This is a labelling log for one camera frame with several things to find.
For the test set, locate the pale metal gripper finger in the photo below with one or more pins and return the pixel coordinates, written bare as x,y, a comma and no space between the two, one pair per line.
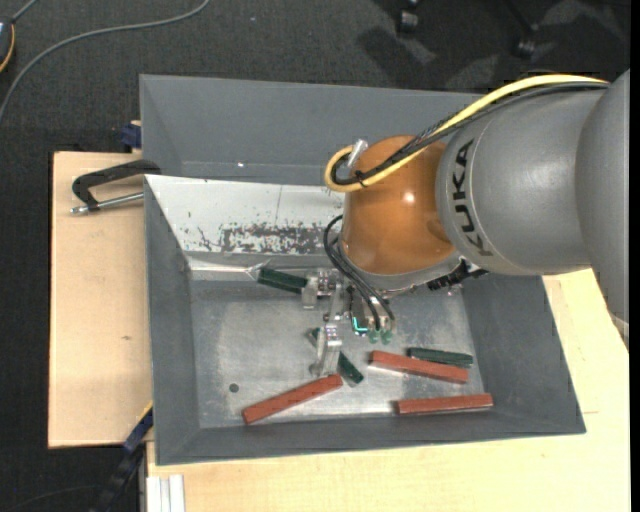
330,347
311,292

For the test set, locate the dark green flat block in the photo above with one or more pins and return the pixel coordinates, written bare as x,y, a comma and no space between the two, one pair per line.
282,280
440,357
351,371

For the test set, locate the red-brown flat block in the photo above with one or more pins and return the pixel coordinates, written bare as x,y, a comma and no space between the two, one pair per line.
420,366
292,399
444,404

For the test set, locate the grey metal bin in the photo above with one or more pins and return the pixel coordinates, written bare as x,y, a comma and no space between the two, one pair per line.
250,340

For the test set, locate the pale flat board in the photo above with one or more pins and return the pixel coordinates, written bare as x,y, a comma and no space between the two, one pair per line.
95,300

